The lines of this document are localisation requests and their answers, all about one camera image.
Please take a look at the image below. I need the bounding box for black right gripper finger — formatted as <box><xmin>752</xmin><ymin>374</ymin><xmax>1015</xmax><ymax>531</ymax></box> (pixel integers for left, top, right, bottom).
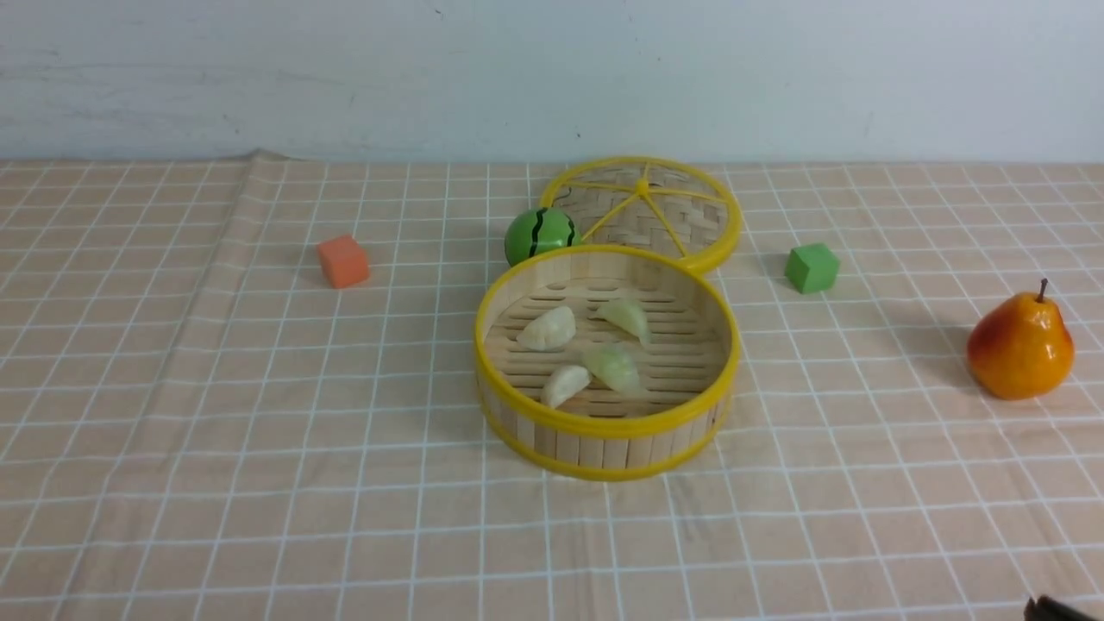
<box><xmin>1025</xmin><ymin>596</ymin><xmax>1097</xmax><ymax>621</ymax></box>

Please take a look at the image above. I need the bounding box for pale green dumpling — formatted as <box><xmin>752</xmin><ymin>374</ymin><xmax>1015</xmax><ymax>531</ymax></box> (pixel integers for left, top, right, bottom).
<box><xmin>595</xmin><ymin>298</ymin><xmax>651</xmax><ymax>345</ymax></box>

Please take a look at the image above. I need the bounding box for white dumpling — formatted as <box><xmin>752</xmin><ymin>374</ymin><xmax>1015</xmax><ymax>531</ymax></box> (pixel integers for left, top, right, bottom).
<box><xmin>541</xmin><ymin>365</ymin><xmax>592</xmax><ymax>410</ymax></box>
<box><xmin>516</xmin><ymin>305</ymin><xmax>576</xmax><ymax>351</ymax></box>

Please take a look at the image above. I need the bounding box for bamboo steamer tray yellow rim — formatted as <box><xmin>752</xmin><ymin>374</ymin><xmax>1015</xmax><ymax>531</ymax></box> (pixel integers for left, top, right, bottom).
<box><xmin>474</xmin><ymin>245</ymin><xmax>740</xmax><ymax>482</ymax></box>

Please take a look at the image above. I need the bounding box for bamboo steamer lid yellow rim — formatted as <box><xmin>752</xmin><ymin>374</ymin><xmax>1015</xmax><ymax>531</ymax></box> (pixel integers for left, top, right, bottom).
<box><xmin>539</xmin><ymin>156</ymin><xmax>743</xmax><ymax>273</ymax></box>

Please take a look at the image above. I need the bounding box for orange yellow toy pear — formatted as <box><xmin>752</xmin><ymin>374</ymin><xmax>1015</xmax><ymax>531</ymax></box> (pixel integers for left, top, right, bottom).
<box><xmin>966</xmin><ymin>278</ymin><xmax>1076</xmax><ymax>401</ymax></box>

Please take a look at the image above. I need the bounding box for green foam cube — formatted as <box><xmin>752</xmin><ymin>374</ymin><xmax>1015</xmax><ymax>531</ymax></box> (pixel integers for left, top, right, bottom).
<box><xmin>784</xmin><ymin>242</ymin><xmax>841</xmax><ymax>295</ymax></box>

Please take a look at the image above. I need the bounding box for green watermelon toy ball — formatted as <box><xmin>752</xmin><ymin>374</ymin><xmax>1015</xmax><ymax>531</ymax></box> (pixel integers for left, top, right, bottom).
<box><xmin>505</xmin><ymin>207</ymin><xmax>582</xmax><ymax>267</ymax></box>

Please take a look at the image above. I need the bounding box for orange foam cube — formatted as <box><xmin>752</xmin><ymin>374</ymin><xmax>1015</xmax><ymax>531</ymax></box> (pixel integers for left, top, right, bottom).
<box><xmin>316</xmin><ymin>235</ymin><xmax>370</xmax><ymax>288</ymax></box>

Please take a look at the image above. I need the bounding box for checkered beige tablecloth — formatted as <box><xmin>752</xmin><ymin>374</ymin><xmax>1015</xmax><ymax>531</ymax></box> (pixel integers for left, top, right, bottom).
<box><xmin>1</xmin><ymin>154</ymin><xmax>1103</xmax><ymax>620</ymax></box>

